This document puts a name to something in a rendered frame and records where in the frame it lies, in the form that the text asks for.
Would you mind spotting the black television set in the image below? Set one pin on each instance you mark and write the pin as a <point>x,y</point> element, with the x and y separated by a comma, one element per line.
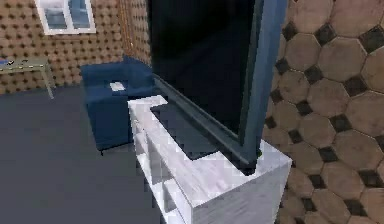
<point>203,63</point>

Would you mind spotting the white television stand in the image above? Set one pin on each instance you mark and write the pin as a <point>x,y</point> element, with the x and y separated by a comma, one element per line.
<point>206,180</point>

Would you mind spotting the white paper on armchair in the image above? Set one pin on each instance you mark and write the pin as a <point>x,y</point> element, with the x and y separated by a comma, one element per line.
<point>117,86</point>

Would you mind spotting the blue armchair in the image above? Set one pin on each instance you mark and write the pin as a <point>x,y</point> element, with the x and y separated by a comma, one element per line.
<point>110,110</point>

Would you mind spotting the white framed window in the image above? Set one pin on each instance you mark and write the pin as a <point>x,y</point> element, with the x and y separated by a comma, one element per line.
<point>65,16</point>

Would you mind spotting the grey-green table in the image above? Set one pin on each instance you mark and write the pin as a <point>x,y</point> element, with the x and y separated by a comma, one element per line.
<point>28,65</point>

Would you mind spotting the small dark object on table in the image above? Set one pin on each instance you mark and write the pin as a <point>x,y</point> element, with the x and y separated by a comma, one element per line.
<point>10,62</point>

